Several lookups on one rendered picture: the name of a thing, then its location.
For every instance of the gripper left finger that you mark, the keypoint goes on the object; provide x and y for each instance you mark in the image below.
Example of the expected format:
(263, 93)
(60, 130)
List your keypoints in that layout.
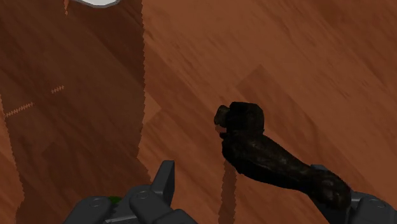
(155, 198)

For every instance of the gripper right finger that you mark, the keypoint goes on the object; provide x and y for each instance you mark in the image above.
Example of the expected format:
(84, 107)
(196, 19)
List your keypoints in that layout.
(369, 209)

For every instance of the black bone-shaped object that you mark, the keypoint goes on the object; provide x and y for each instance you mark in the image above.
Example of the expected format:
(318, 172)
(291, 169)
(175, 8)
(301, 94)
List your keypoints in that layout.
(263, 155)

